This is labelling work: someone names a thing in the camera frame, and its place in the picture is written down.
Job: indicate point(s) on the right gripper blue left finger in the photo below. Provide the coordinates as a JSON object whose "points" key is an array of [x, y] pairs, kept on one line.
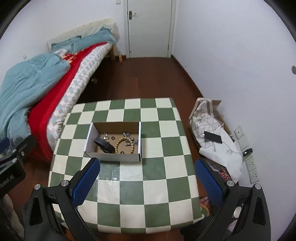
{"points": [[77, 189]]}

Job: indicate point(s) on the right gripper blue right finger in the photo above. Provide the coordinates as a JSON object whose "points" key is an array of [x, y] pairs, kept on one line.
{"points": [[217, 188]]}

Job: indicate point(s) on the black wristband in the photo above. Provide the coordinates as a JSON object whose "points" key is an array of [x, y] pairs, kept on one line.
{"points": [[106, 147]]}

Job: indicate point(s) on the white cardboard box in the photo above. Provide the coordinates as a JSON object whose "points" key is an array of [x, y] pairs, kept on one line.
{"points": [[124, 136]]}

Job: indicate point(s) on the foot in red sandal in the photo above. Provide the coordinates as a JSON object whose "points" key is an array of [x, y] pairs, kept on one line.
{"points": [[204, 202]]}

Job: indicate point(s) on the white red plastic bag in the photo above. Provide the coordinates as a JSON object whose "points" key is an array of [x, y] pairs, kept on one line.
{"points": [[224, 175]]}

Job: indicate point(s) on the red bedspread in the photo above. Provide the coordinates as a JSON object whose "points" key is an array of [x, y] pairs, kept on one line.
{"points": [[41, 112]]}

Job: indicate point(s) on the white paper sheet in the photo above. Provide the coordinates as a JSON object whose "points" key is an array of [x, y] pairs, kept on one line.
{"points": [[225, 154]]}

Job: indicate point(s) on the black charger plug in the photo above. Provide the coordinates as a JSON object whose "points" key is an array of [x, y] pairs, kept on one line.
{"points": [[247, 152]]}

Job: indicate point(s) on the black smartphone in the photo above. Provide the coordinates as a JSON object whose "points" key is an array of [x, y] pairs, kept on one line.
{"points": [[211, 137]]}

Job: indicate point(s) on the green white checkered tablecloth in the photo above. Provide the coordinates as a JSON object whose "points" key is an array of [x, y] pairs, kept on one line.
{"points": [[157, 194]]}

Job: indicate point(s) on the teal blanket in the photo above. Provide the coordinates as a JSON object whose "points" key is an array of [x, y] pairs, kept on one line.
{"points": [[29, 81]]}

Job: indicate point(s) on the patterned fabric tote bag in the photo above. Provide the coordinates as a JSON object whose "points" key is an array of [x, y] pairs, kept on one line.
{"points": [[204, 117]]}

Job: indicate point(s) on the patterned white mattress sheet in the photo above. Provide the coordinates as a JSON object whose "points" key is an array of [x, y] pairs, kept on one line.
{"points": [[78, 82]]}

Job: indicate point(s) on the white door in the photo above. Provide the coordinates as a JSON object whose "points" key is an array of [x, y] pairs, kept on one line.
{"points": [[149, 28]]}

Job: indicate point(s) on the white wall socket strip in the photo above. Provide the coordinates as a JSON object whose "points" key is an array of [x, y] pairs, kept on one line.
{"points": [[250, 174]]}

